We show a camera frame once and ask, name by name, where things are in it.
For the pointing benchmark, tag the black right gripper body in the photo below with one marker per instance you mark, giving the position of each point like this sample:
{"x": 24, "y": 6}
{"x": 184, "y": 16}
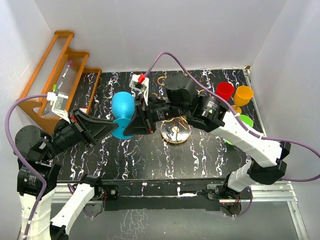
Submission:
{"x": 157, "y": 111}

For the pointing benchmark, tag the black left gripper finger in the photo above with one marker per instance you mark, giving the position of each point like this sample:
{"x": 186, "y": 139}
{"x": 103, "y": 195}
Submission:
{"x": 86, "y": 121}
{"x": 98, "y": 133}

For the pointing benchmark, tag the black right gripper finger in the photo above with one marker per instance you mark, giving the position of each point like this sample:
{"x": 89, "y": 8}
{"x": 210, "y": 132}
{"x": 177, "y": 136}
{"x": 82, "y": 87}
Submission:
{"x": 142, "y": 112}
{"x": 137, "y": 126}

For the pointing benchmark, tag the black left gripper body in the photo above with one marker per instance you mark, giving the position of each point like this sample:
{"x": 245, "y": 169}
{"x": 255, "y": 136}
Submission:
{"x": 67, "y": 135}

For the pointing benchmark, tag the blue wine glass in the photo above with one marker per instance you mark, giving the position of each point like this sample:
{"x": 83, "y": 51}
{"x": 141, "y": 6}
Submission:
{"x": 123, "y": 109}

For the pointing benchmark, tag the red wine glass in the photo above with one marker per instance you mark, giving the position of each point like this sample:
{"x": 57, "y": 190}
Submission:
{"x": 225, "y": 90}

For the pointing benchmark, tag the yellow wine glass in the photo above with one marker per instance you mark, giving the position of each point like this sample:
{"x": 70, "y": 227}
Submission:
{"x": 242, "y": 97}

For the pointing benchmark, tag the green wine glass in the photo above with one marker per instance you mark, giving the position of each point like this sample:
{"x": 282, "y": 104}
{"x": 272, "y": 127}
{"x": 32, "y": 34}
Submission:
{"x": 246, "y": 120}

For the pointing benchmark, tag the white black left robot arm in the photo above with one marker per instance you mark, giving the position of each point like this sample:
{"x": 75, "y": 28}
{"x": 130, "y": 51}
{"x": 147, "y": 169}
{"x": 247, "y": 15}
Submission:
{"x": 37, "y": 177}

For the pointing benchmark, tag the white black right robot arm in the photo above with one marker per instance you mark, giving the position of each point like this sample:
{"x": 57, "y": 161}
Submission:
{"x": 211, "y": 115}

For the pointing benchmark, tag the wooden tiered shelf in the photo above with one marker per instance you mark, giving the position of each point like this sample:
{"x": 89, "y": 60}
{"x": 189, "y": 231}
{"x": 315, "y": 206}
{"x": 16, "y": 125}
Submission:
{"x": 80, "y": 83}

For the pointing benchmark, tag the purple capped marker pen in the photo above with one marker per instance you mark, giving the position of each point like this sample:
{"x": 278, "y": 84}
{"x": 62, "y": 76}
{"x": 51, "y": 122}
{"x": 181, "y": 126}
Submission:
{"x": 67, "y": 68}

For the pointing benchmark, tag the gold wire glass rack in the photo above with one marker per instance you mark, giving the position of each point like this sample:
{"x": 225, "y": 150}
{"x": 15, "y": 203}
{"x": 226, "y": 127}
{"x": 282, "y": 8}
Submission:
{"x": 176, "y": 130}

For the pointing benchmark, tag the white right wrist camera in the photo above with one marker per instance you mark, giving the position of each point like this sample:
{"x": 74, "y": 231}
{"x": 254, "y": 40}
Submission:
{"x": 140, "y": 83}

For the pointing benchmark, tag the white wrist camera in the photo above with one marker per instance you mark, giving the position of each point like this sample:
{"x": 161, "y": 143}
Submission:
{"x": 59, "y": 102}
{"x": 140, "y": 83}

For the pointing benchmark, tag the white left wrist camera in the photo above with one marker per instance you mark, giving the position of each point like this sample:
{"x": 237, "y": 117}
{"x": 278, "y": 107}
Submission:
{"x": 59, "y": 102}

